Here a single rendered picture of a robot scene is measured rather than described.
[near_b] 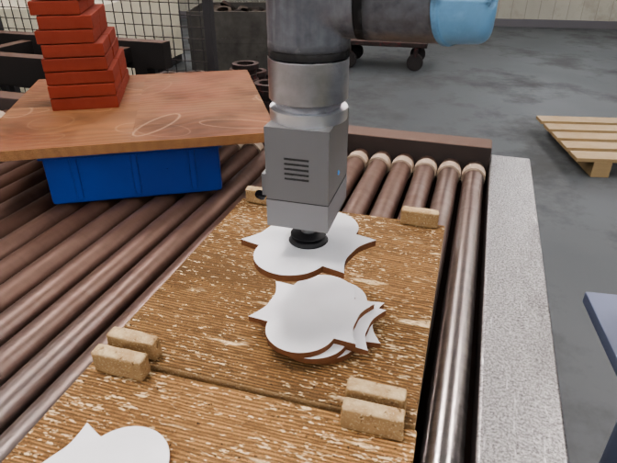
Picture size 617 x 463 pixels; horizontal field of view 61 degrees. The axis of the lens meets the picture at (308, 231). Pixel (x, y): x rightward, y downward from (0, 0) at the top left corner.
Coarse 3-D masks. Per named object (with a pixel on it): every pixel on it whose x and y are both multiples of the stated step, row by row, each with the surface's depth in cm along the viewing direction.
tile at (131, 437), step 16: (80, 432) 48; (112, 432) 48; (128, 432) 48; (144, 432) 48; (64, 448) 46; (80, 448) 46; (96, 448) 46; (112, 448) 46; (128, 448) 46; (144, 448) 46; (160, 448) 46
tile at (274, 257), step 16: (336, 224) 60; (352, 224) 60; (256, 240) 57; (272, 240) 57; (288, 240) 57; (336, 240) 57; (352, 240) 57; (368, 240) 57; (256, 256) 54; (272, 256) 54; (288, 256) 54; (304, 256) 54; (320, 256) 54; (336, 256) 54; (352, 256) 55; (272, 272) 52; (288, 272) 52; (304, 272) 52; (320, 272) 53; (336, 272) 52
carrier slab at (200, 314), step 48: (240, 240) 80; (384, 240) 80; (432, 240) 80; (192, 288) 69; (240, 288) 69; (384, 288) 69; (432, 288) 69; (192, 336) 61; (240, 336) 61; (384, 336) 61; (240, 384) 54; (288, 384) 54; (336, 384) 54; (384, 384) 54
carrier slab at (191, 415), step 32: (96, 384) 54; (128, 384) 54; (160, 384) 54; (192, 384) 54; (64, 416) 50; (96, 416) 50; (128, 416) 50; (160, 416) 50; (192, 416) 50; (224, 416) 50; (256, 416) 50; (288, 416) 50; (320, 416) 50; (32, 448) 47; (192, 448) 47; (224, 448) 47; (256, 448) 47; (288, 448) 47; (320, 448) 47; (352, 448) 47; (384, 448) 47
